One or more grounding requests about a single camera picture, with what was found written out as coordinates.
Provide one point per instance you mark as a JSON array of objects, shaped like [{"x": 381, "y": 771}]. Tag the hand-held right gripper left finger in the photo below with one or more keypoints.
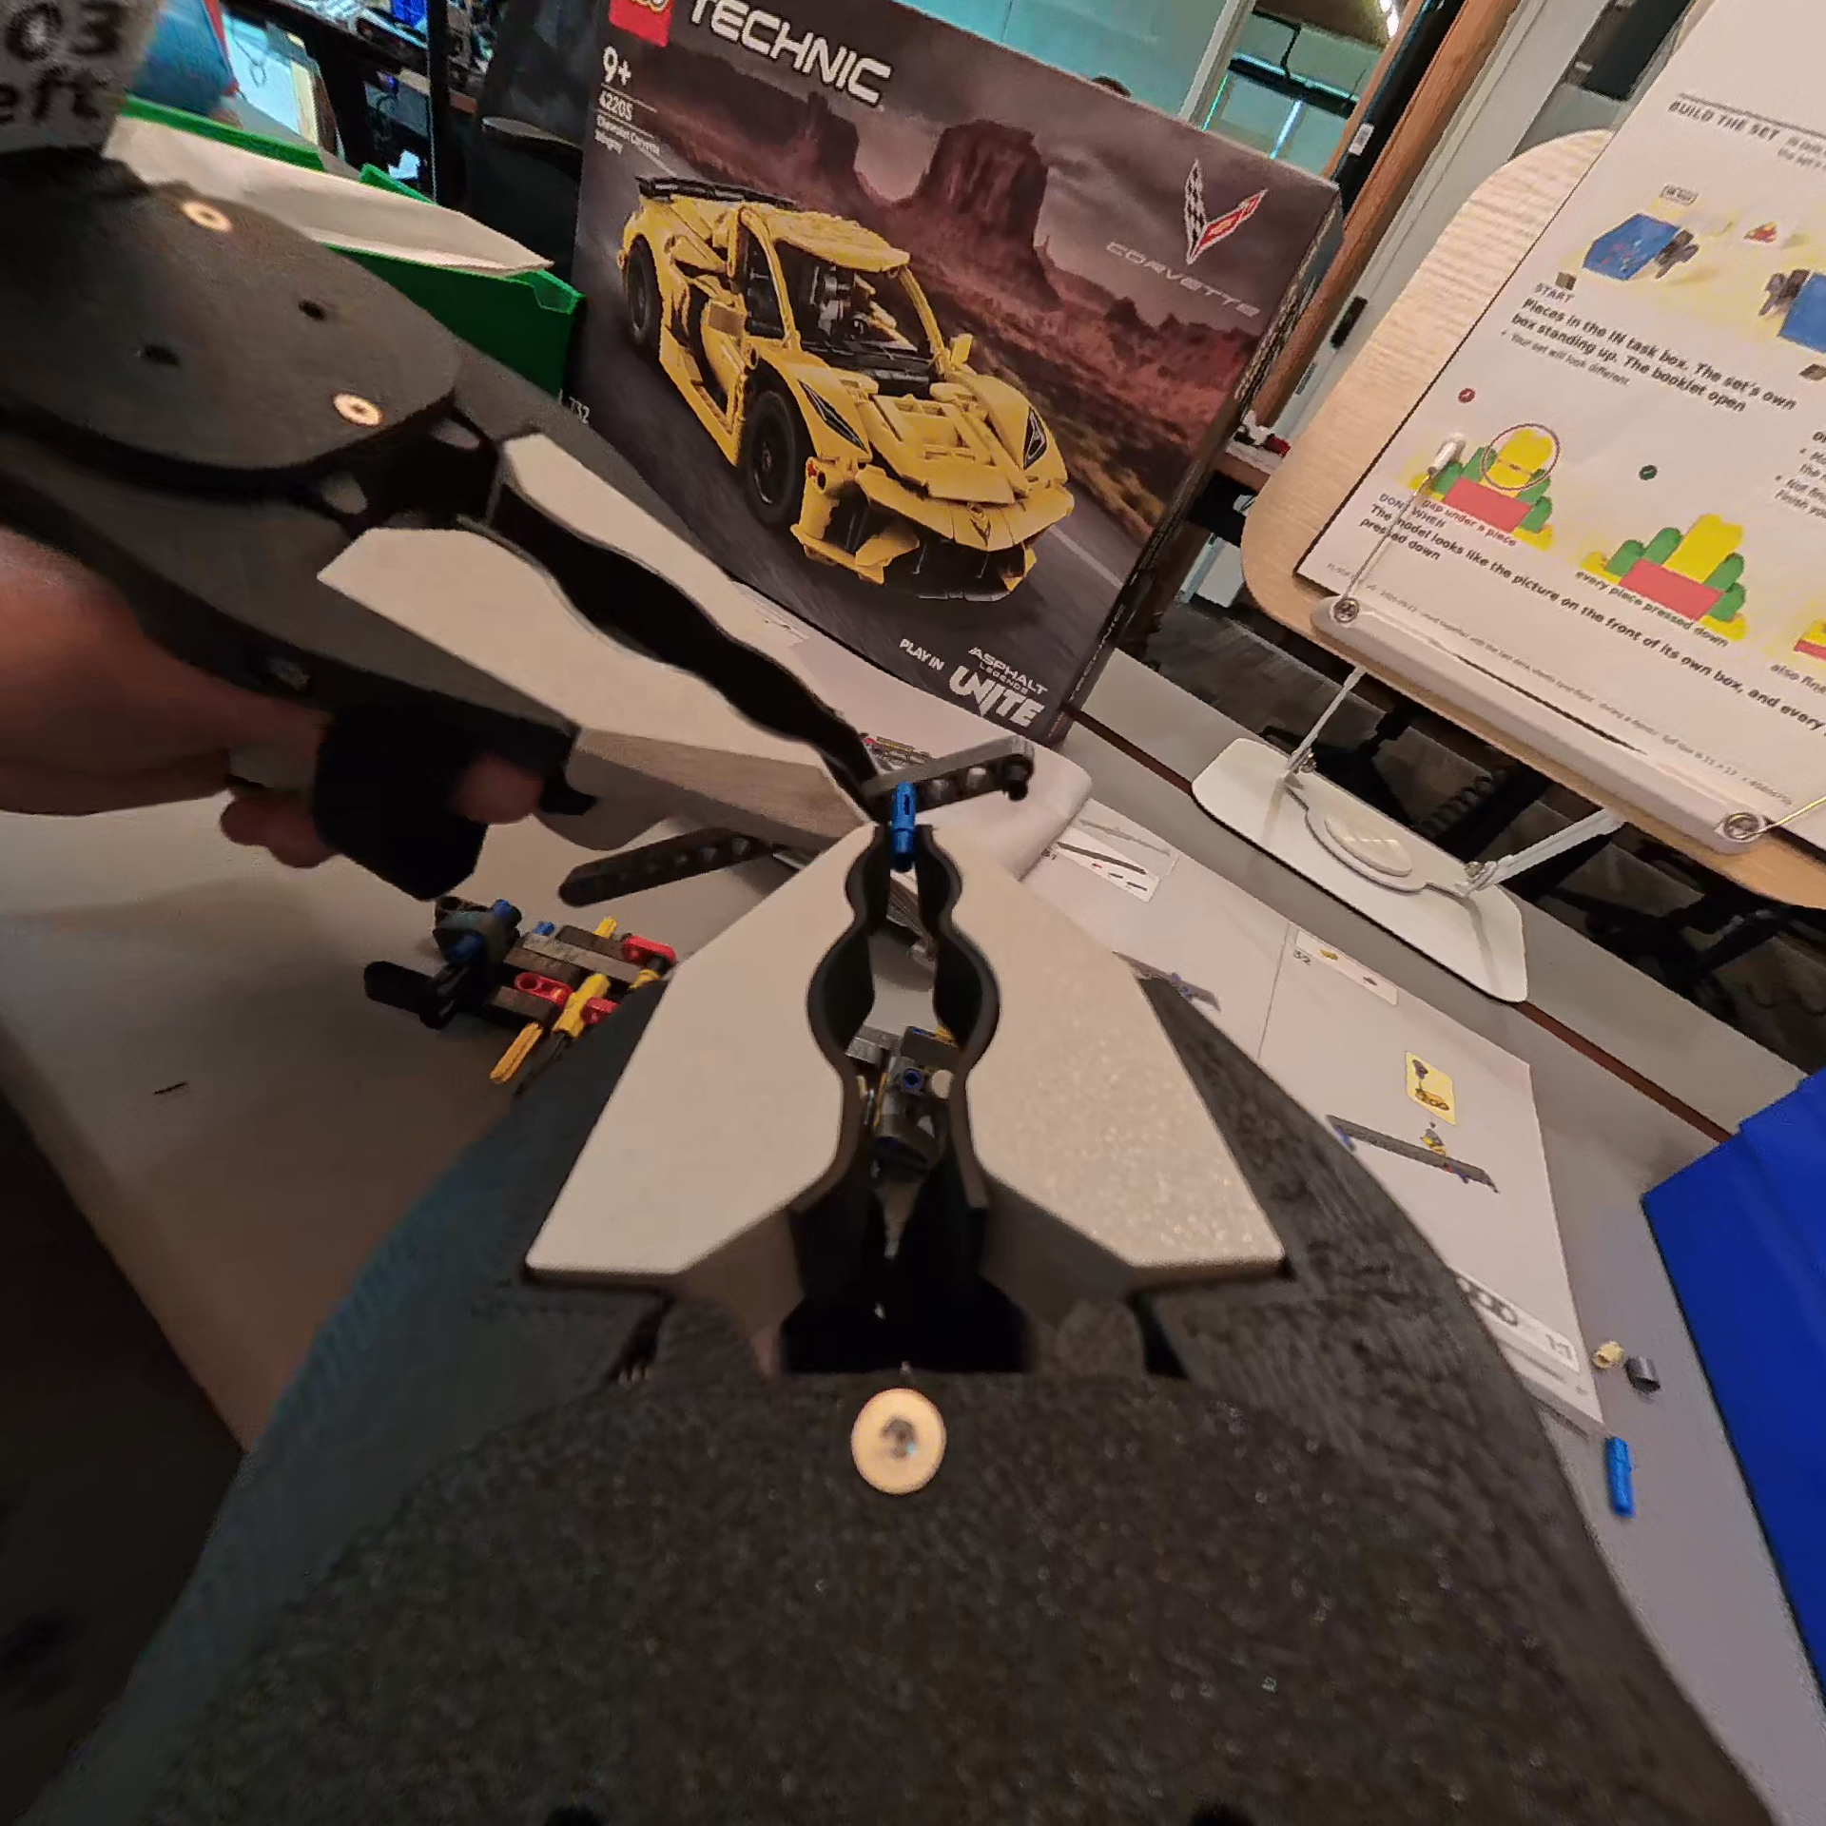
[{"x": 684, "y": 1141}]

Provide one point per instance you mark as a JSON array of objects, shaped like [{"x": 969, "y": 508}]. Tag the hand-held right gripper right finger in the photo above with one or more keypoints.
[{"x": 1127, "y": 1141}]

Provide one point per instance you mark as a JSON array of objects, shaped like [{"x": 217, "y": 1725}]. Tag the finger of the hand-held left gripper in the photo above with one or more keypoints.
[
  {"x": 569, "y": 486},
  {"x": 499, "y": 629}
]

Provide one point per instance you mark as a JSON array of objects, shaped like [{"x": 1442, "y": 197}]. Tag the grey lego car chassis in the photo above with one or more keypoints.
[{"x": 556, "y": 985}]

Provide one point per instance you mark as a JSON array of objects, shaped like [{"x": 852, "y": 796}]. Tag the blue long lego pin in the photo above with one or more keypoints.
[
  {"x": 1619, "y": 1476},
  {"x": 905, "y": 825}
]

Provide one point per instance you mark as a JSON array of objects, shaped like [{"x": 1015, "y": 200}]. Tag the open lego instruction booklet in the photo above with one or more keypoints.
[{"x": 1426, "y": 1141}]

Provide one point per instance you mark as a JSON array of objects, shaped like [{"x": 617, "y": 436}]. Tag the yellow car lego box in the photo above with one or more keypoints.
[{"x": 927, "y": 356}]

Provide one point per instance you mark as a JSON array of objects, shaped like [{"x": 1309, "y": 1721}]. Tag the person's left hand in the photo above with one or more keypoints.
[{"x": 114, "y": 699}]

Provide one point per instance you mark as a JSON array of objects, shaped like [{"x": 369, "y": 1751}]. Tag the green storage bin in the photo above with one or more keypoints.
[{"x": 486, "y": 313}]

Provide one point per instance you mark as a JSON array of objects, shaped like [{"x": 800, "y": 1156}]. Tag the white book stand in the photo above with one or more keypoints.
[{"x": 1369, "y": 841}]

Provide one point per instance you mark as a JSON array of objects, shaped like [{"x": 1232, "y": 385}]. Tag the blue storage bin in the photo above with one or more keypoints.
[{"x": 1754, "y": 1354}]

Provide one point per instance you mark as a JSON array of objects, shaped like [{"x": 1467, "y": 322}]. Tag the brick picture instruction sheet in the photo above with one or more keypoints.
[{"x": 1639, "y": 429}]

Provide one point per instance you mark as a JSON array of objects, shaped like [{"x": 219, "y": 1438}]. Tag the wooden post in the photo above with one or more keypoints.
[{"x": 1399, "y": 185}]

